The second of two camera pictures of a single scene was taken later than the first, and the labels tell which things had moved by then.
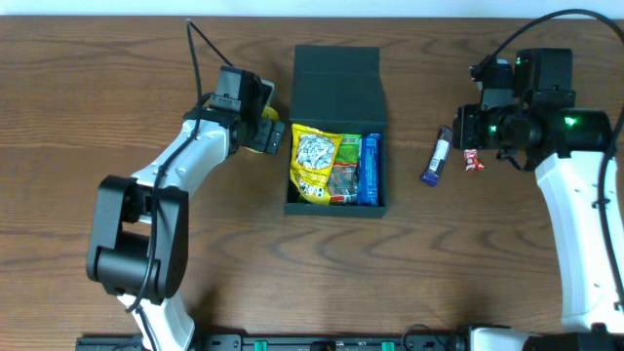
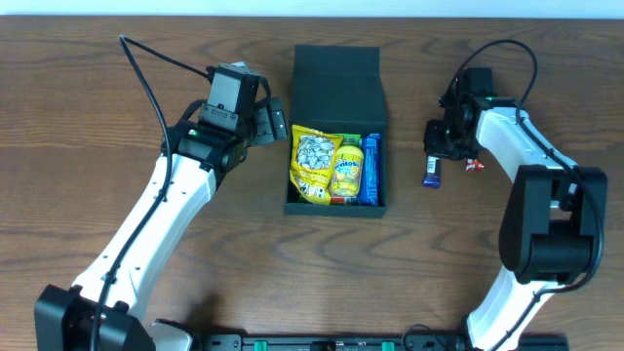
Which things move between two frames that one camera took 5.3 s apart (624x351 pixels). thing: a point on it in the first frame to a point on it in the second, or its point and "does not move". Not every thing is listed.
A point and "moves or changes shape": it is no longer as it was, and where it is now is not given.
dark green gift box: [339, 89] does not move
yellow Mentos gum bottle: [270, 113] moves or changes shape
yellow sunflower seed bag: [314, 152] does not move
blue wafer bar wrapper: [370, 170] does not move
